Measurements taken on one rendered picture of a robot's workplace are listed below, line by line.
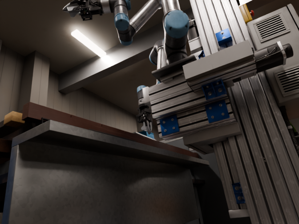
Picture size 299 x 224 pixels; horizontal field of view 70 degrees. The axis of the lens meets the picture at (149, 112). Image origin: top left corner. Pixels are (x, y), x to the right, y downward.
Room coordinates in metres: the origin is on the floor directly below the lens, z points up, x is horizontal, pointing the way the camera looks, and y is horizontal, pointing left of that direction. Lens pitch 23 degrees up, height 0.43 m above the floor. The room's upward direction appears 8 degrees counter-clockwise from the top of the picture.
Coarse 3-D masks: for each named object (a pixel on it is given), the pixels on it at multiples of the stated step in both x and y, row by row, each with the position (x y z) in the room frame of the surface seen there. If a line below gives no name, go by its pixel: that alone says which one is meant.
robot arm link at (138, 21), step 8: (152, 0) 0.92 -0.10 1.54; (160, 0) 0.93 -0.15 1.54; (144, 8) 0.92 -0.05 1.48; (152, 8) 0.93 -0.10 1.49; (160, 8) 0.99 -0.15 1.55; (136, 16) 0.92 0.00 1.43; (144, 16) 0.93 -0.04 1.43; (136, 24) 0.93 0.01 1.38; (128, 32) 0.91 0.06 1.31; (136, 32) 0.97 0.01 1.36; (120, 40) 0.98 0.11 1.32; (128, 40) 0.97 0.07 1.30
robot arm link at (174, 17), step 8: (168, 0) 0.79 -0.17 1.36; (176, 0) 0.79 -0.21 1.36; (168, 8) 0.79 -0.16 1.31; (176, 8) 0.79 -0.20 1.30; (168, 16) 0.76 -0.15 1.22; (176, 16) 0.76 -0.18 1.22; (184, 16) 0.76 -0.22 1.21; (168, 24) 0.76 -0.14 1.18; (176, 24) 0.76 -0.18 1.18; (184, 24) 0.76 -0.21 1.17; (168, 32) 0.80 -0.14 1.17; (176, 32) 0.78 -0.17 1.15; (184, 32) 0.79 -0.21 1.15; (168, 40) 0.85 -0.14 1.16; (176, 40) 0.83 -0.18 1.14; (184, 40) 0.85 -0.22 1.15
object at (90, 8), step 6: (84, 0) 0.80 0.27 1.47; (84, 6) 0.79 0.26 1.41; (90, 6) 0.81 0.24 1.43; (96, 6) 0.81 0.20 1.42; (84, 12) 0.82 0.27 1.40; (90, 12) 0.82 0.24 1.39; (96, 12) 0.82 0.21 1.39; (102, 12) 0.84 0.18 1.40; (84, 18) 0.85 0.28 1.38; (90, 18) 0.86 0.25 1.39
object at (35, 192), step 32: (32, 160) 0.67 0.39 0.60; (64, 160) 0.77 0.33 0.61; (96, 160) 0.90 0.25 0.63; (128, 160) 1.09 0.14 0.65; (32, 192) 0.68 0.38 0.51; (64, 192) 0.77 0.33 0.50; (96, 192) 0.90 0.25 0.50; (128, 192) 1.07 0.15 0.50; (160, 192) 1.32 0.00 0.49; (192, 192) 1.71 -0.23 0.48
